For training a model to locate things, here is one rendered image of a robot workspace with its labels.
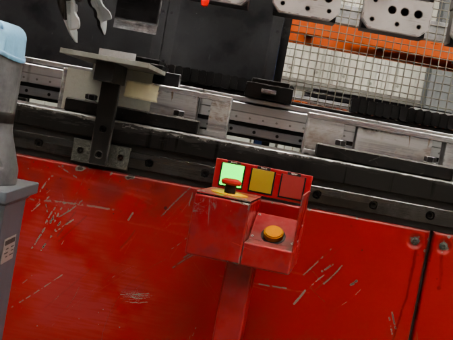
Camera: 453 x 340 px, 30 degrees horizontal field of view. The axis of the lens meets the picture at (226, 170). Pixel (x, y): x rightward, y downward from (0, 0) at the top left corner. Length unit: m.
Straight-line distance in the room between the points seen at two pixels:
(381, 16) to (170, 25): 0.77
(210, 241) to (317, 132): 0.46
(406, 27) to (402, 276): 0.55
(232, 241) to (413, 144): 0.56
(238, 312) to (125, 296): 0.32
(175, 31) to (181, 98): 0.58
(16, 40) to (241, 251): 0.61
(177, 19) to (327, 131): 0.73
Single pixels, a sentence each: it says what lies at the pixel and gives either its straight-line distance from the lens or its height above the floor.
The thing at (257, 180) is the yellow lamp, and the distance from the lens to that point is 1.71.
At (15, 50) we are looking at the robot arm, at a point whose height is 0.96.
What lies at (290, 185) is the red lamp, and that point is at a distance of 1.70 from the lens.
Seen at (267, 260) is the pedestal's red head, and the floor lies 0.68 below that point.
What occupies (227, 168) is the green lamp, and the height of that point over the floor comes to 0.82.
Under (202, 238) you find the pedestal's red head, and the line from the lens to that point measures 1.58.
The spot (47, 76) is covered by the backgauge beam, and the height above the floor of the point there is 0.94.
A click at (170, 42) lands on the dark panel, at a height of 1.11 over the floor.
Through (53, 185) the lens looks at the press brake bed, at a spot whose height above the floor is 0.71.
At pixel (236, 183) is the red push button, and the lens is 1.61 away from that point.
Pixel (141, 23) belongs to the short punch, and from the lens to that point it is 1.97.
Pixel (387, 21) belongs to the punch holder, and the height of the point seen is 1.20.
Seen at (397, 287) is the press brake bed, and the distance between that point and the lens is 1.84.
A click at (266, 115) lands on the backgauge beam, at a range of 2.17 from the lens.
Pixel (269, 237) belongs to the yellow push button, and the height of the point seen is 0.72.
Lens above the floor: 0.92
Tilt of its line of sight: 3 degrees down
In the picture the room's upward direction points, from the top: 10 degrees clockwise
